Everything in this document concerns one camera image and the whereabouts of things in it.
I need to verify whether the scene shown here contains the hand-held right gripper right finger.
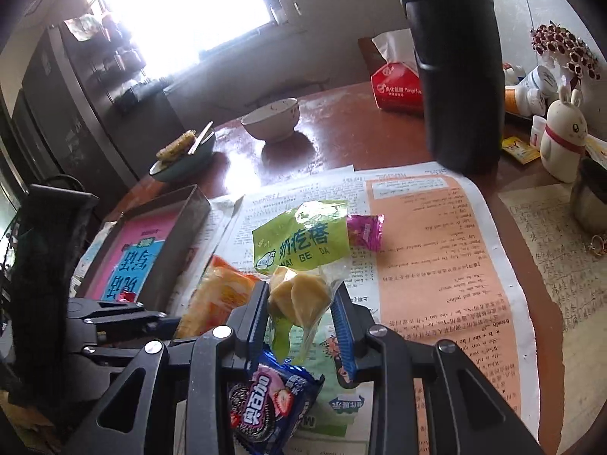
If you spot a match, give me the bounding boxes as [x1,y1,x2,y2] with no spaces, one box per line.
[330,287,546,455]

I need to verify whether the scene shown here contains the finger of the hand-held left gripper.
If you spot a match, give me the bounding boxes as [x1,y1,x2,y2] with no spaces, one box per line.
[68,298,182,331]
[70,328,201,378]

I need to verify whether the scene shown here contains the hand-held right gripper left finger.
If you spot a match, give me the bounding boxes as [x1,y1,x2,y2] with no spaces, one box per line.
[65,281,271,455]

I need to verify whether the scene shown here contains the orange snack packet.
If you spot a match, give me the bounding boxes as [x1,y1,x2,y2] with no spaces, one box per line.
[175,255,259,339]

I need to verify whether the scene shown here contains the pink cardboard box tray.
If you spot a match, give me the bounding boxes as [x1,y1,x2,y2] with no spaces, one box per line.
[71,184,212,316]

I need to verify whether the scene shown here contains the green snack packet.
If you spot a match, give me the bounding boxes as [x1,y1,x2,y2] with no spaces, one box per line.
[251,199,352,363]

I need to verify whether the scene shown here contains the blue cookie packet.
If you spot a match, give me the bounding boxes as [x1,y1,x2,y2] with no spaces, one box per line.
[226,348,327,444]

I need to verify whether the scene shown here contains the purple candy packet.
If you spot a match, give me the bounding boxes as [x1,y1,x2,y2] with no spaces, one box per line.
[346,213,386,253]

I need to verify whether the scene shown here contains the newspaper with orange panel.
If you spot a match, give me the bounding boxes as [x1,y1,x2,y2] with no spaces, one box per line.
[209,163,541,455]

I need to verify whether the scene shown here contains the dark grey refrigerator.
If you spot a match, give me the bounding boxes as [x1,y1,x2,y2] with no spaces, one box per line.
[21,24,178,185]

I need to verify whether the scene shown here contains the grey plate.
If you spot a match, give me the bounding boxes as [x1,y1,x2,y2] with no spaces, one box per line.
[149,130,216,183]

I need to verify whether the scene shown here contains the stack of pancakes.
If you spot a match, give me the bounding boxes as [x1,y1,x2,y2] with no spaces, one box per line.
[156,129,197,161]

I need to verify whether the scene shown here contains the wooden chopsticks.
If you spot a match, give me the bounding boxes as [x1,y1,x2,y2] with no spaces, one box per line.
[187,121,215,155]

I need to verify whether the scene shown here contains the white ceramic bowl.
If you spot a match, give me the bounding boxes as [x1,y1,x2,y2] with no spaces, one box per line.
[241,97,300,143]

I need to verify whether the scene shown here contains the cluttered shelf rack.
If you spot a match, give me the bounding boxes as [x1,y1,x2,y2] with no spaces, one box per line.
[90,14,167,115]

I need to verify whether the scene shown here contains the text-printed paper sheet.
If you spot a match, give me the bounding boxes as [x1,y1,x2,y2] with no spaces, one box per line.
[498,182,607,356]

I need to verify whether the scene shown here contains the crumpled bag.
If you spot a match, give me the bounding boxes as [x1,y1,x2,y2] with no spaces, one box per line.
[63,14,104,42]

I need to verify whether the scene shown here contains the red tissue pack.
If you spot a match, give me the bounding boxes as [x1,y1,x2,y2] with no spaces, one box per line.
[370,28,425,115]

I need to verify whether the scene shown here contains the small yellow sachet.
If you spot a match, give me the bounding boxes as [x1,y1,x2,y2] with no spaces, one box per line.
[502,136,541,164]

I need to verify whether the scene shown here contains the black thermos bottle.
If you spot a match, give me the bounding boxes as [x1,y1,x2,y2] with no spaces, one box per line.
[390,0,506,174]

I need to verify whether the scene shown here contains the bright window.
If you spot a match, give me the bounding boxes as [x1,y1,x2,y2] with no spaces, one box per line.
[83,0,290,81]

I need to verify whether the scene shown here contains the white rabbit figurine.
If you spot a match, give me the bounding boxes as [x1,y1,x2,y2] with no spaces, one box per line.
[541,83,589,183]

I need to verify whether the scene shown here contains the orange medicine bottle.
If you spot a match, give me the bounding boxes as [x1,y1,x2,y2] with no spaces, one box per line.
[503,84,546,117]

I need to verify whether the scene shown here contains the white jar with blue label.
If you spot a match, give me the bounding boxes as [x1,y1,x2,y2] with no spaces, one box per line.
[514,64,558,100]

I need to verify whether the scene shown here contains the beaded flower ornament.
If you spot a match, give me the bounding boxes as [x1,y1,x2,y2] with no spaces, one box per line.
[530,21,603,81]

